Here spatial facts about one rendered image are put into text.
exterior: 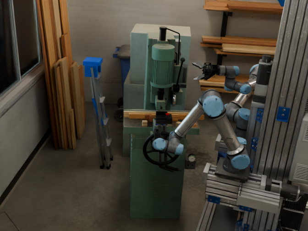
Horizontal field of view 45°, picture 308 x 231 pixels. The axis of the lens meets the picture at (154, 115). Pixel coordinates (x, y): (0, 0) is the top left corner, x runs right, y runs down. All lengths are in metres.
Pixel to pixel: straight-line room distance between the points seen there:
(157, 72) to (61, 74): 1.50
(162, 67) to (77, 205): 1.53
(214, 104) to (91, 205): 1.77
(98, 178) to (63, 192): 0.38
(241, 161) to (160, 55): 0.98
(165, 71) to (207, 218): 1.22
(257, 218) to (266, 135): 0.70
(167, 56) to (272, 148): 1.00
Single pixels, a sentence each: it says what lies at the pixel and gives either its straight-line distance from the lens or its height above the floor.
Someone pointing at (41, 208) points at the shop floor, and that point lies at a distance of 3.60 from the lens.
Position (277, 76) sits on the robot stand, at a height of 1.48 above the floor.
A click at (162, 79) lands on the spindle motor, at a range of 2.86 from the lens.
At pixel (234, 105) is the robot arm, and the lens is 3.09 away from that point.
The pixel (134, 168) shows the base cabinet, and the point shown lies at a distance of 3.11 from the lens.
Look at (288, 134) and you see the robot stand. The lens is 2.67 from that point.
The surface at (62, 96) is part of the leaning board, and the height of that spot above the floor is 0.65.
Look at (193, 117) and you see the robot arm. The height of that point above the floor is 1.20.
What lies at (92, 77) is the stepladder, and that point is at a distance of 3.64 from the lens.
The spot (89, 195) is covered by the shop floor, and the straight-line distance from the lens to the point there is 3.69.
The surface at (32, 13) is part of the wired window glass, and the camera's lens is 4.28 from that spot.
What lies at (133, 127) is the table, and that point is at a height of 0.90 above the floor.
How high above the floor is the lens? 2.22
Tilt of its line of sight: 25 degrees down
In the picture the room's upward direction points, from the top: 3 degrees clockwise
